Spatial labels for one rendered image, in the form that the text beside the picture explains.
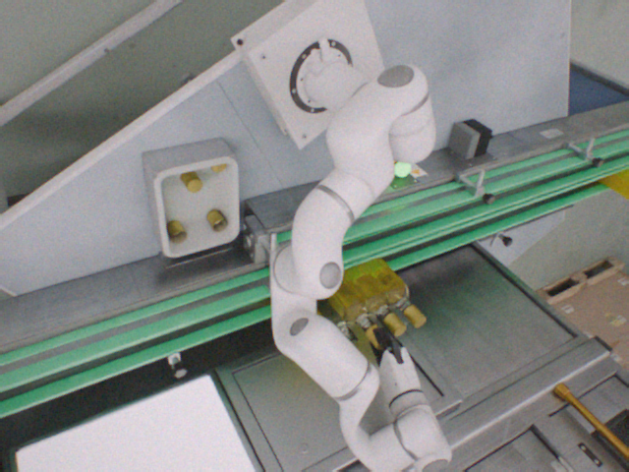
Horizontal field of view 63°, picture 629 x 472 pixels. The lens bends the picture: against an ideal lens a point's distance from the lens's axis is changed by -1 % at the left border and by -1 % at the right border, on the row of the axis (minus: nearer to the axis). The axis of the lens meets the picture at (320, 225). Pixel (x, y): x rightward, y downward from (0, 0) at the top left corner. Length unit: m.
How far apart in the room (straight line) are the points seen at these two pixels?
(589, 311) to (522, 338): 3.72
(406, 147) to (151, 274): 0.65
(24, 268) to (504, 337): 1.17
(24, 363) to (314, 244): 0.64
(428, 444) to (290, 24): 0.79
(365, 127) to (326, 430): 0.68
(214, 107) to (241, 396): 0.63
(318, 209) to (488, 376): 0.76
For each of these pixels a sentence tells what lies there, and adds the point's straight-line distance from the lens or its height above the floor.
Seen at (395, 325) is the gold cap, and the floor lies 1.15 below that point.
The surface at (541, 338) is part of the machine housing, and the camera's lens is 1.55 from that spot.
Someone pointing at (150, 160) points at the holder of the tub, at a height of 0.79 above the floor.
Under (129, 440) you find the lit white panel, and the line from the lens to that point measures 1.20.
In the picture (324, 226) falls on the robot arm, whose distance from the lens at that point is 0.78.
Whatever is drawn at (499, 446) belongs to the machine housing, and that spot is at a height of 1.43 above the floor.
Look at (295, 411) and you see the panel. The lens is 1.21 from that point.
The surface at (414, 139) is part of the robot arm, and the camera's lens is 0.88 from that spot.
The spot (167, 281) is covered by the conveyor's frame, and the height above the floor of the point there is 0.85.
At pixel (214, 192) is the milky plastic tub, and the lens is 1.20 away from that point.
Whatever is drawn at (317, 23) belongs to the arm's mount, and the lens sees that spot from 1.07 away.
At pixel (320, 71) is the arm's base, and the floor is 0.87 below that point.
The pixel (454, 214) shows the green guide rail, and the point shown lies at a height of 0.94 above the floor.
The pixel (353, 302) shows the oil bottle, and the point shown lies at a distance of 1.20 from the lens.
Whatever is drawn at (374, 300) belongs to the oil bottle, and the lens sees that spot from 1.22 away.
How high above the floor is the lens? 1.69
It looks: 40 degrees down
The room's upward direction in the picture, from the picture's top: 139 degrees clockwise
